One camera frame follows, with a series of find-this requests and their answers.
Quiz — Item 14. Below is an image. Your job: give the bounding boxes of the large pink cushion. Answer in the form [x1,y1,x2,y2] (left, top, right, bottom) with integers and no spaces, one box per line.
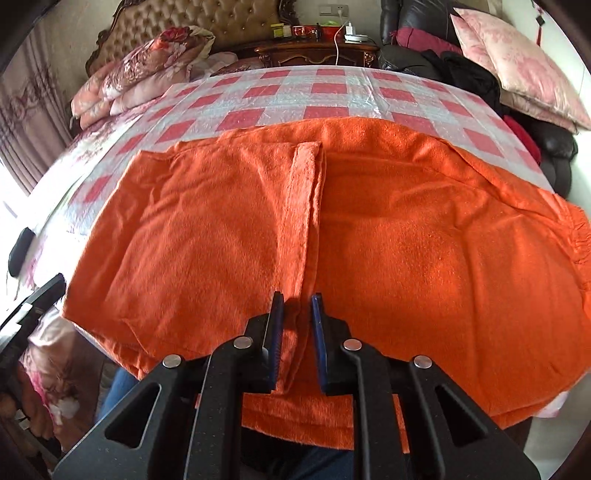
[450,7,591,134]

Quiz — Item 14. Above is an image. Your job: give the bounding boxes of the carved wooden nightstand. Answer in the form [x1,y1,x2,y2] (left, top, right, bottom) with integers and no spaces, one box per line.
[253,41,380,69]

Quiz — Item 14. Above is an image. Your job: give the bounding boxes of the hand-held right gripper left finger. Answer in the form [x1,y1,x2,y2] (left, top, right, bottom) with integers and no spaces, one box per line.
[53,291,287,480]

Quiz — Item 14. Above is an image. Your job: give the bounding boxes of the black clothing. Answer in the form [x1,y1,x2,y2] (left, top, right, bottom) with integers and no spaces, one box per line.
[422,50,502,112]

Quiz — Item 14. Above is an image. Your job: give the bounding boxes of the folded floral quilt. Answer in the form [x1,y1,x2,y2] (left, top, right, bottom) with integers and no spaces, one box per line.
[99,25,217,100]

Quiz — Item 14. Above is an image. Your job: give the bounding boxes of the pink floral pillow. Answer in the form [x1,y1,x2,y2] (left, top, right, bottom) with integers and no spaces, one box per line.
[110,87,168,117]
[70,60,122,131]

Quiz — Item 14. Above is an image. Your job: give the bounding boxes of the tufted carved headboard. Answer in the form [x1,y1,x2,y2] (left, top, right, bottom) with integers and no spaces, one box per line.
[87,0,298,75]

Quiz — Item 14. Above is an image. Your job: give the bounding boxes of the white charger device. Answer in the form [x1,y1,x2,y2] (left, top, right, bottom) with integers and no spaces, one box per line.
[344,21,371,44]

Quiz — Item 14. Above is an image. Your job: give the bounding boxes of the white wardrobe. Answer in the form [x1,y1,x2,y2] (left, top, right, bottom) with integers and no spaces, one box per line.
[508,0,591,208]

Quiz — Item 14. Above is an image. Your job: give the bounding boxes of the red hanging ornament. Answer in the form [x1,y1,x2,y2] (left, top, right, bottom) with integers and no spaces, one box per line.
[533,2,548,47]

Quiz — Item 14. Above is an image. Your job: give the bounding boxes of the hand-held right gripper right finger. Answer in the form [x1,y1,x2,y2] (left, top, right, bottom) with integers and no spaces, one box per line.
[310,293,541,480]

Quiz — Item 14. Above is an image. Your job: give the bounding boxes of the person's left leg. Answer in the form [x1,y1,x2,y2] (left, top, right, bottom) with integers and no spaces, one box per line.
[98,368,140,422]

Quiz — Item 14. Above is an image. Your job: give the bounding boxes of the person's right leg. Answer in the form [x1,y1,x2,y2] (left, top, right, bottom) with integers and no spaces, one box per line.
[276,444,362,480]

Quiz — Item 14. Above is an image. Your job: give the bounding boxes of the white pillow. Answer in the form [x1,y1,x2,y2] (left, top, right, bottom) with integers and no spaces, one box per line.
[189,52,238,79]

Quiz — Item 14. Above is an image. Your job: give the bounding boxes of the pink curtain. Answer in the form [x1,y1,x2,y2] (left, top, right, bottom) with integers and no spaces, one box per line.
[0,28,75,195]

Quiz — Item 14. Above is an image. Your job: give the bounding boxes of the black leather sofa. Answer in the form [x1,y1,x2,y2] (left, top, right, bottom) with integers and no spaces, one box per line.
[379,0,579,199]

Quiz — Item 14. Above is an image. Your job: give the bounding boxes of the white cable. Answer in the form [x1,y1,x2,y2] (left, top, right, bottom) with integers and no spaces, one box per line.
[333,9,352,65]

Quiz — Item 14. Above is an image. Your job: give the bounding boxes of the bed with floral sheet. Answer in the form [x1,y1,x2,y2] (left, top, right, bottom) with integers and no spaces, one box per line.
[9,69,259,453]

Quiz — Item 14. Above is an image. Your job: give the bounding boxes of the dark red cushion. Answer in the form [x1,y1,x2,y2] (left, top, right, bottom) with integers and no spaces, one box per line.
[392,28,458,54]

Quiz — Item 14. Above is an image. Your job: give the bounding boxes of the person's left hand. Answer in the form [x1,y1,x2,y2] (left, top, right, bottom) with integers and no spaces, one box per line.
[17,378,55,440]

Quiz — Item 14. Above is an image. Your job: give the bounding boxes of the orange pants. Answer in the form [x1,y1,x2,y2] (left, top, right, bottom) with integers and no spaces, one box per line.
[60,117,591,455]

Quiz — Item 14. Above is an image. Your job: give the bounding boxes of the red clothing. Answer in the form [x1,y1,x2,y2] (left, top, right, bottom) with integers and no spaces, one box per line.
[502,114,542,162]

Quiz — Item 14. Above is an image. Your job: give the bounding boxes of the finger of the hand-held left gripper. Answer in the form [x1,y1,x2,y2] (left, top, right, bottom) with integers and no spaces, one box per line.
[21,273,68,320]

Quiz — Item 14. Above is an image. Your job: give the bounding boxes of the person's leg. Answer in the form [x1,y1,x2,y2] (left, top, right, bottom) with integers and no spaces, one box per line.
[276,444,362,480]
[98,368,140,422]

